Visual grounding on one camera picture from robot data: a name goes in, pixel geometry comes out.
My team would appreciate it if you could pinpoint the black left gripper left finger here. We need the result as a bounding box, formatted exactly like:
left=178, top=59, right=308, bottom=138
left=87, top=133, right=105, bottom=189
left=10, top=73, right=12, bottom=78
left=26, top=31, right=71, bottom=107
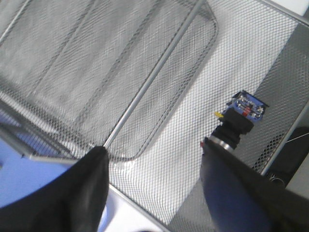
left=0, top=146, right=109, bottom=232

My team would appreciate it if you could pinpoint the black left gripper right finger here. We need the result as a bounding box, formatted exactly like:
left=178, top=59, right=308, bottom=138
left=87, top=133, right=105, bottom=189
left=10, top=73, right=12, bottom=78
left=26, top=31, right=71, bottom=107
left=201, top=138, right=309, bottom=232

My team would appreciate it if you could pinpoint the red emergency stop button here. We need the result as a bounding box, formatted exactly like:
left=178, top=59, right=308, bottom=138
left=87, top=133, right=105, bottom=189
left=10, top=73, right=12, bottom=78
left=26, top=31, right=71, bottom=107
left=200, top=90, right=269, bottom=152

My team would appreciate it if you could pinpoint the silver mesh tray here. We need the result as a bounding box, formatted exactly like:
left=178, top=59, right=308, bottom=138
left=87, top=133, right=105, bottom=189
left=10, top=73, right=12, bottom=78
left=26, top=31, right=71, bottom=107
left=0, top=0, right=218, bottom=163
left=0, top=0, right=309, bottom=232

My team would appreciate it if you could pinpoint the blue plastic tray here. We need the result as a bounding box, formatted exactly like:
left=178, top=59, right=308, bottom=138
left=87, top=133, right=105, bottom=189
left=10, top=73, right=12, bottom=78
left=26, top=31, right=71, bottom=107
left=0, top=114, right=150, bottom=232

